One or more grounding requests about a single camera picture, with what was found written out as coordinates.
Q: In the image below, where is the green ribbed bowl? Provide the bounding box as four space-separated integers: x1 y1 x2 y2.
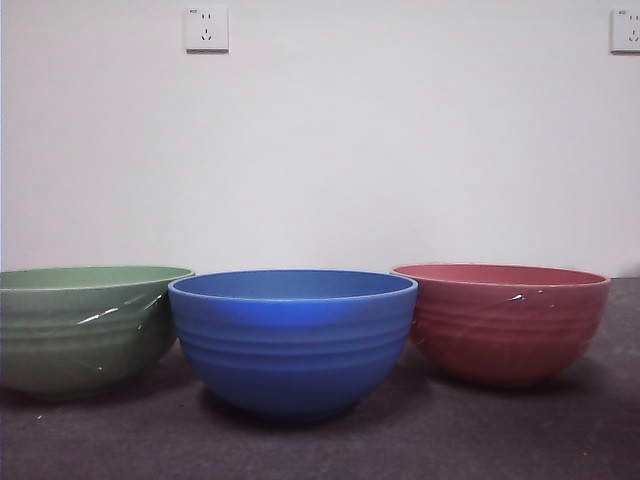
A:
0 264 196 402

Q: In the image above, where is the red ribbed bowl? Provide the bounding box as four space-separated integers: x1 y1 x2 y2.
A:
390 262 613 390

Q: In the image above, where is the white wall socket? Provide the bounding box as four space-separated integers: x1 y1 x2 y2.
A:
184 6 231 54
609 8 640 55

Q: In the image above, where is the blue ribbed bowl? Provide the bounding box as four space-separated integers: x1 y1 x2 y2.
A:
167 269 420 421

